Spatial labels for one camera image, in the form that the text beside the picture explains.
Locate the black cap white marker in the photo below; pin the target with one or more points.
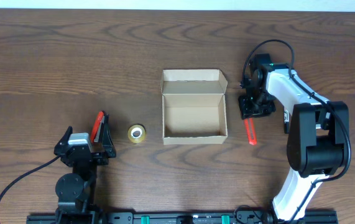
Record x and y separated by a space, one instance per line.
286 121

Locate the black aluminium mounting rail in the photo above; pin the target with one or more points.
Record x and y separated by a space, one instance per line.
243 216

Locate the yellow tape roll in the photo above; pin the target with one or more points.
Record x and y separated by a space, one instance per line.
136 133

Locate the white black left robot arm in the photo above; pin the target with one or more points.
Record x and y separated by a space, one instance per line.
76 190

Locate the cardboard box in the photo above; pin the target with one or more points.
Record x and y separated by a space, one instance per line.
194 106

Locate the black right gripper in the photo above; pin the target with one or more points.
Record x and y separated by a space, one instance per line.
255 109

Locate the orange utility knife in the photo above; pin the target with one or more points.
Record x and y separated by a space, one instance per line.
250 130

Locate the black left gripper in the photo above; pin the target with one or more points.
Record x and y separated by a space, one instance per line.
94 154

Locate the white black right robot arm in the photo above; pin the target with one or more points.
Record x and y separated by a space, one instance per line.
318 146

